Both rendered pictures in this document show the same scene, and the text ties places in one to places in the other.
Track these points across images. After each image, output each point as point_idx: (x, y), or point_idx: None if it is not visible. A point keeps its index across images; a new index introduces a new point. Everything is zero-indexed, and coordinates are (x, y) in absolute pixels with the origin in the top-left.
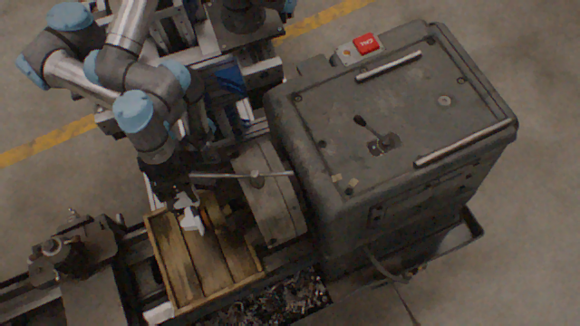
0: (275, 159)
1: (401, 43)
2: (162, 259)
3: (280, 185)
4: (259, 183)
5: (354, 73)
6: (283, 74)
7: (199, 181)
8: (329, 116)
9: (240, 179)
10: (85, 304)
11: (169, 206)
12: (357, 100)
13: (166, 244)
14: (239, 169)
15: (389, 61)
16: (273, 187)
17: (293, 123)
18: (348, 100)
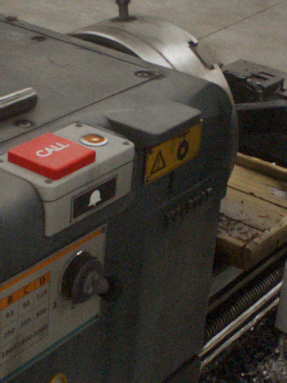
0: (115, 34)
1: None
2: (248, 167)
3: (81, 28)
4: (118, 21)
5: (42, 116)
6: (278, 305)
7: (248, 104)
8: (52, 63)
9: (152, 16)
10: (285, 84)
11: (259, 71)
12: (5, 85)
13: (262, 181)
14: (166, 23)
15: None
16: (91, 25)
17: (120, 52)
18: (28, 84)
